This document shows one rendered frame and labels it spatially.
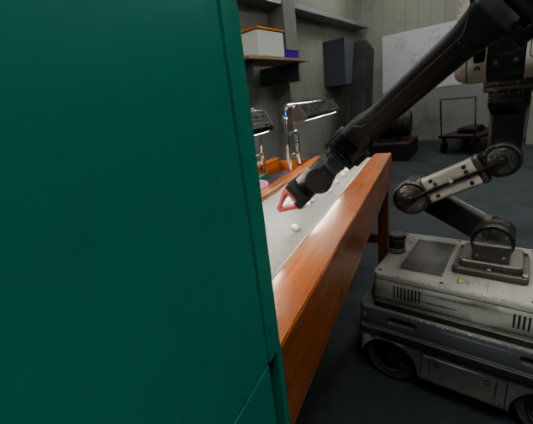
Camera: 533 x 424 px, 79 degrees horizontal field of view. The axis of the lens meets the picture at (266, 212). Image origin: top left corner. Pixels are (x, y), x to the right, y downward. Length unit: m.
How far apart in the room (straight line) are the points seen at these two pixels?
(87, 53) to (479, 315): 1.27
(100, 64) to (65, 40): 0.02
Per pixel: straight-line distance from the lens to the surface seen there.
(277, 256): 0.88
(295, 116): 1.52
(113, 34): 0.22
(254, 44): 3.80
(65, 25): 0.20
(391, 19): 7.72
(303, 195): 0.79
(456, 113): 7.35
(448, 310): 1.32
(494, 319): 1.31
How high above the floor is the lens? 1.12
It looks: 18 degrees down
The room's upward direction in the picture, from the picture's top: 7 degrees counter-clockwise
